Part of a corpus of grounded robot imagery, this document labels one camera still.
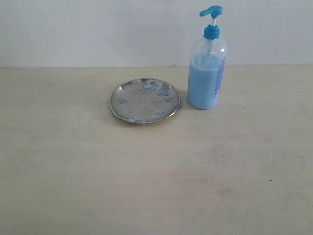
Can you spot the round steel plate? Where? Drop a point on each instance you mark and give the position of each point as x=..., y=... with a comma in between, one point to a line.
x=144, y=101

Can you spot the blue soap pump bottle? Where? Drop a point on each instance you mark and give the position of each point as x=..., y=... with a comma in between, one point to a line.
x=207, y=62

